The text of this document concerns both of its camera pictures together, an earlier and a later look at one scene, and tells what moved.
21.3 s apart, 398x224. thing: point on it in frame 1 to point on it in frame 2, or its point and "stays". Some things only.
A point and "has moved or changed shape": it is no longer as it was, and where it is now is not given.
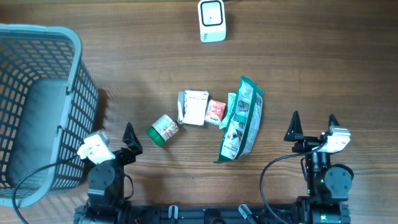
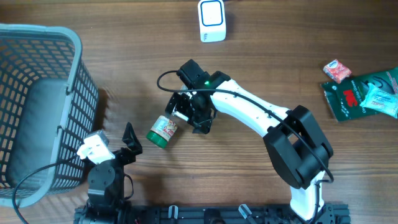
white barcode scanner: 211,20 stays
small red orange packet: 214,112 has moved or changed shape
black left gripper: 129,157 stays
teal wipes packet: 231,101 to 380,101
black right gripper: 295,134 to 203,122
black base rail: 211,214 stays
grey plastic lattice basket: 49,107 stays
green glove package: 242,129 to 344,98
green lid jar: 162,130 stays
